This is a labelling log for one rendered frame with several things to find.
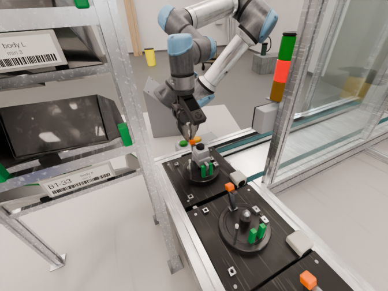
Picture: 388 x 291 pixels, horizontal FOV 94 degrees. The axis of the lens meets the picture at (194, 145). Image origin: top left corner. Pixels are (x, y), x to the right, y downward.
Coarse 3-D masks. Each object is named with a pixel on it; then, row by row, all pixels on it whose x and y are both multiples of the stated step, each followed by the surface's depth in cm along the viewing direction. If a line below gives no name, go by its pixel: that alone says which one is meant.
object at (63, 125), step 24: (96, 96) 27; (0, 120) 25; (24, 120) 25; (48, 120) 26; (72, 120) 27; (96, 120) 27; (120, 120) 41; (24, 144) 26; (48, 144) 26; (72, 144) 27; (96, 144) 28
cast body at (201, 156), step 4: (200, 144) 62; (196, 148) 62; (200, 148) 61; (204, 148) 62; (192, 152) 66; (196, 152) 61; (200, 152) 60; (204, 152) 61; (208, 152) 62; (192, 156) 67; (196, 156) 62; (200, 156) 61; (204, 156) 62; (208, 156) 63; (196, 160) 64; (200, 160) 62; (204, 160) 62; (208, 160) 63; (200, 164) 62; (204, 164) 62; (208, 168) 62
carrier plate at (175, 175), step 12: (216, 156) 76; (168, 168) 72; (180, 168) 72; (228, 168) 70; (180, 180) 66; (216, 180) 65; (228, 180) 65; (180, 192) 62; (192, 192) 61; (204, 192) 61; (216, 192) 61; (192, 204) 58
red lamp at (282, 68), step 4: (280, 60) 43; (276, 64) 45; (280, 64) 43; (284, 64) 43; (288, 64) 42; (276, 68) 45; (280, 68) 44; (284, 68) 43; (288, 68) 43; (276, 72) 45; (280, 72) 44; (284, 72) 44; (276, 76) 46; (280, 76) 45; (284, 76) 44; (276, 80) 46; (280, 80) 45; (284, 80) 44
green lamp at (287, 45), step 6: (282, 36) 41; (288, 36) 40; (294, 36) 39; (282, 42) 41; (288, 42) 40; (294, 42) 40; (282, 48) 42; (288, 48) 41; (282, 54) 42; (288, 54) 41; (282, 60) 43; (288, 60) 42
